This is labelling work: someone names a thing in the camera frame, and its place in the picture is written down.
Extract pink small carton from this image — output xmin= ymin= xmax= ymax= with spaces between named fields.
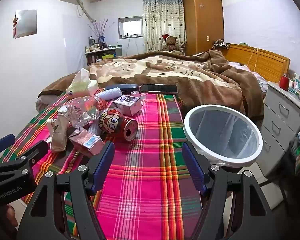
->
xmin=69 ymin=127 xmax=104 ymax=157

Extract clear plastic bin liner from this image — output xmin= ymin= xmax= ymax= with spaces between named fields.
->
xmin=189 ymin=109 xmax=258 ymax=168

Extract red jar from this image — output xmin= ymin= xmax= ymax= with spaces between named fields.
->
xmin=279 ymin=74 xmax=290 ymax=92

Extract dark blue glasses case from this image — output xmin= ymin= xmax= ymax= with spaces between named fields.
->
xmin=105 ymin=84 xmax=140 ymax=93

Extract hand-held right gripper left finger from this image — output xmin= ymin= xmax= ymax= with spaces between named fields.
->
xmin=16 ymin=141 xmax=115 ymax=240

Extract purple white small box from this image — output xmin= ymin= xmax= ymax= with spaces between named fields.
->
xmin=113 ymin=94 xmax=142 ymax=117

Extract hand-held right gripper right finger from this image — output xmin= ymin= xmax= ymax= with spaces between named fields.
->
xmin=182 ymin=141 xmax=285 ymax=240

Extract orange cable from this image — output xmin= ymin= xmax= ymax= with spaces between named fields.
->
xmin=247 ymin=47 xmax=259 ymax=73

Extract small barred window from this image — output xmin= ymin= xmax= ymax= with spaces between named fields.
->
xmin=118 ymin=16 xmax=143 ymax=40

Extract clear plastic bottle red label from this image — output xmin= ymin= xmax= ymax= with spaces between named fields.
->
xmin=58 ymin=95 xmax=107 ymax=128

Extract white paper bag green leaf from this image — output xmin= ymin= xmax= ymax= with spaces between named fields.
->
xmin=47 ymin=116 xmax=71 ymax=153

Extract heart print curtain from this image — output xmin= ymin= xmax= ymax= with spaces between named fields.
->
xmin=142 ymin=0 xmax=186 ymax=53

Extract brown patterned blanket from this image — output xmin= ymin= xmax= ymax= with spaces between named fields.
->
xmin=37 ymin=49 xmax=265 ymax=120

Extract wrapped air conditioner pipe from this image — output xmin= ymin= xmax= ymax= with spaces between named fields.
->
xmin=76 ymin=0 xmax=97 ymax=23

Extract white round trash bin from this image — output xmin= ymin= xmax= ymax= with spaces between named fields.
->
xmin=183 ymin=104 xmax=263 ymax=167

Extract black smartphone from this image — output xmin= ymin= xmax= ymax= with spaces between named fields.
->
xmin=139 ymin=84 xmax=178 ymax=94

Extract person's left hand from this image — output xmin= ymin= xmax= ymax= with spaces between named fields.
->
xmin=5 ymin=204 xmax=18 ymax=229

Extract brown teddy bear red hat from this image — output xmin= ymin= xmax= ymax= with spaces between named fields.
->
xmin=161 ymin=34 xmax=182 ymax=53

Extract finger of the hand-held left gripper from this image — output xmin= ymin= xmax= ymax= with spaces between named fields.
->
xmin=0 ymin=140 xmax=48 ymax=174
xmin=0 ymin=134 xmax=15 ymax=157

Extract wooden bed headboard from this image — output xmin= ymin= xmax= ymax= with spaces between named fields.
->
xmin=224 ymin=43 xmax=291 ymax=83

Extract pink green plaid cloth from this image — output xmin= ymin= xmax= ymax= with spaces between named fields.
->
xmin=0 ymin=89 xmax=203 ymax=240

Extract white shelf with bottles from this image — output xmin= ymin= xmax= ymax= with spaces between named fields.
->
xmin=84 ymin=45 xmax=123 ymax=65

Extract wooden wardrobe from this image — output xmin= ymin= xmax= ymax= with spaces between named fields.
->
xmin=182 ymin=0 xmax=225 ymax=55

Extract red cartoon drink can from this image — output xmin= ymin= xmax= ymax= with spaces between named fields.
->
xmin=98 ymin=109 xmax=139 ymax=141

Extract grey drawer cabinet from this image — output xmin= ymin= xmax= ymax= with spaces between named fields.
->
xmin=256 ymin=81 xmax=300 ymax=178

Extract soft tissue pack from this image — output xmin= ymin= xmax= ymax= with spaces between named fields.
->
xmin=66 ymin=68 xmax=99 ymax=99

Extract vase with dried branches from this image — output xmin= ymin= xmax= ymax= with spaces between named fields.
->
xmin=87 ymin=19 xmax=115 ymax=46

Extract pale pink bed sheet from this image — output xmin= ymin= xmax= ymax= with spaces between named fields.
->
xmin=227 ymin=61 xmax=269 ymax=98

